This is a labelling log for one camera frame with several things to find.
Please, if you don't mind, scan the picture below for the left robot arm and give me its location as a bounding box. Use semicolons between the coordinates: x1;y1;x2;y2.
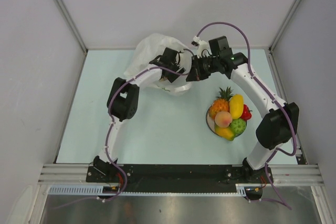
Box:
93;48;187;182

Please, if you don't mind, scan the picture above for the orange pink fake peach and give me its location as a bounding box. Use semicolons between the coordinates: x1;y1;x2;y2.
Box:
214;111;233;128

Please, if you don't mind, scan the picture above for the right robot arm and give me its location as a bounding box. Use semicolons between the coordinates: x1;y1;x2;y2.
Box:
186;36;299;183

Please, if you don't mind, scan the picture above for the round printed plate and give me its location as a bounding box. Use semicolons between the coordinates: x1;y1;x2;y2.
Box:
206;109;240;138

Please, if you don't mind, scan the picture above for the yellow fake mango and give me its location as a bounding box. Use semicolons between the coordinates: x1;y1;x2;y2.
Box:
229;94;244;120

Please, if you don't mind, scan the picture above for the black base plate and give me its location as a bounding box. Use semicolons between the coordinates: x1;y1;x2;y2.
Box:
86;163;274;195

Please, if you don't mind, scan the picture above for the aluminium corner post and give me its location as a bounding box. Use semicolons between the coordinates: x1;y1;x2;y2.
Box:
53;0;88;56
268;0;303;53

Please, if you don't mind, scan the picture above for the white plastic bag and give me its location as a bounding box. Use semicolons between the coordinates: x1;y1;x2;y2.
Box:
124;33;192;95

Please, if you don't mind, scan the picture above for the orange green fake papaya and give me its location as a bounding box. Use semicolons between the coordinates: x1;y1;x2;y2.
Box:
215;125;235;141

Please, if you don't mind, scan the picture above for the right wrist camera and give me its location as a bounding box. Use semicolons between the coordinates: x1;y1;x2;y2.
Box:
191;36;209;58

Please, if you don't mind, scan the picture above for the left aluminium corner post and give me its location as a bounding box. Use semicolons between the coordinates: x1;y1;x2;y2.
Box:
53;0;88;56

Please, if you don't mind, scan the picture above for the green fake fruit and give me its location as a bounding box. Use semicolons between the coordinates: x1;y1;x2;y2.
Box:
230;118;247;135

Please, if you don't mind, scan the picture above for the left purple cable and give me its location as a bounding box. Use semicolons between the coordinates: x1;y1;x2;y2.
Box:
104;48;196;167

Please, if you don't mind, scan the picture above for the white slotted cable duct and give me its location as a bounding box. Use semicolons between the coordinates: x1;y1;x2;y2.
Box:
48;184;267;197

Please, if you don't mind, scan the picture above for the red fake pepper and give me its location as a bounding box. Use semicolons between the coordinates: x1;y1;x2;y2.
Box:
240;104;252;121

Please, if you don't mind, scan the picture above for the right aluminium corner post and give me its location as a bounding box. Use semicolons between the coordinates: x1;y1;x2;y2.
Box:
268;0;303;53

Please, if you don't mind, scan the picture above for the orange fake pineapple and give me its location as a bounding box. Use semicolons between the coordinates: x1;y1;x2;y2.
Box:
209;87;233;120

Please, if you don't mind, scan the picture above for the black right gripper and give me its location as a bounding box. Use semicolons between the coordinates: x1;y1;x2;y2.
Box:
186;54;220;82

